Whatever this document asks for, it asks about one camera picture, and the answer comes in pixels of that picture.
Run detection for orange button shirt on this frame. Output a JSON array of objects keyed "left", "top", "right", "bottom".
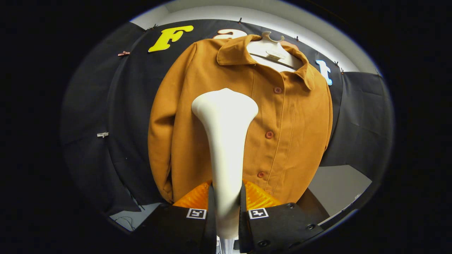
[{"left": 148, "top": 34, "right": 333, "bottom": 205}]

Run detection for white mannequin torso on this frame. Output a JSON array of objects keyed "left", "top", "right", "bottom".
[{"left": 246, "top": 31, "right": 304, "bottom": 73}]

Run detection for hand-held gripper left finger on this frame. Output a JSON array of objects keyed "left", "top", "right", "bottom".
[{"left": 132, "top": 180, "right": 216, "bottom": 254}]

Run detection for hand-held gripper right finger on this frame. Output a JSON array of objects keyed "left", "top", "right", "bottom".
[{"left": 238, "top": 179, "right": 325, "bottom": 254}]

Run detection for grey cabinet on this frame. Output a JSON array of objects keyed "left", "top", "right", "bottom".
[{"left": 307, "top": 164, "right": 373, "bottom": 226}]

